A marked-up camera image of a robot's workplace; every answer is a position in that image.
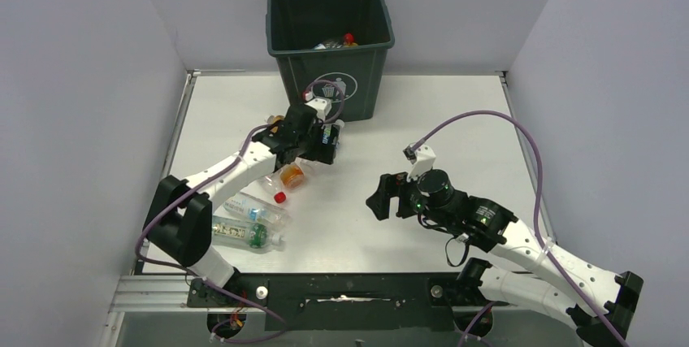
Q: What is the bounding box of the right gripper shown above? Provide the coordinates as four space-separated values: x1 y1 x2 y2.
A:
366 171 452 228

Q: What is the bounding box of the orange drink bottle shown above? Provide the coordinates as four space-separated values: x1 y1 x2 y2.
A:
279 163 306 190

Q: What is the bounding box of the light blue label bottle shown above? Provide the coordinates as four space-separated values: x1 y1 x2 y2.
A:
223 192 291 227

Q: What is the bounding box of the red white label bottle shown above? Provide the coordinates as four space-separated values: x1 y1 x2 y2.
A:
313 33 358 50

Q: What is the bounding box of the green tea bottle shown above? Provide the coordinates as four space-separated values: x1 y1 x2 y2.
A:
211 216 284 250

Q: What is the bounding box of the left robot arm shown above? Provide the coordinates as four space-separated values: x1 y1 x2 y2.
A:
135 98 334 287

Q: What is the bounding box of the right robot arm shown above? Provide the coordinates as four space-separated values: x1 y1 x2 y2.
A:
366 169 644 346

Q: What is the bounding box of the dark green trash bin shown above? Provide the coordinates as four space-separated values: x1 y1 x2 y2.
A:
266 0 395 121

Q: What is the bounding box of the red orange tea bottle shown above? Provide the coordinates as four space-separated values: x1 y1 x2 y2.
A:
266 115 284 127

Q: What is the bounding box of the red label bottle left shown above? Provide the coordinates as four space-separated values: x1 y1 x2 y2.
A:
258 173 287 204

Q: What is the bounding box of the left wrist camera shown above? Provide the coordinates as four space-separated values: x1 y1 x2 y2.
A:
303 92 332 123

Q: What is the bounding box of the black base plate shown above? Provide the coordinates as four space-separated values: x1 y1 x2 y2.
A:
186 272 488 343

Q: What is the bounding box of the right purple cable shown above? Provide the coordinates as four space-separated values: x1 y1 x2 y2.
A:
405 110 631 347

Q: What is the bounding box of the purple cable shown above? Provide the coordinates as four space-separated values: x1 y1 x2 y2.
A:
405 110 631 347
133 79 347 345

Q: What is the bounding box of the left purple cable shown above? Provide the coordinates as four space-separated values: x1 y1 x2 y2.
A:
133 79 347 345

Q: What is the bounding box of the aluminium front rail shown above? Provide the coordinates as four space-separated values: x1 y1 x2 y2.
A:
114 272 518 316

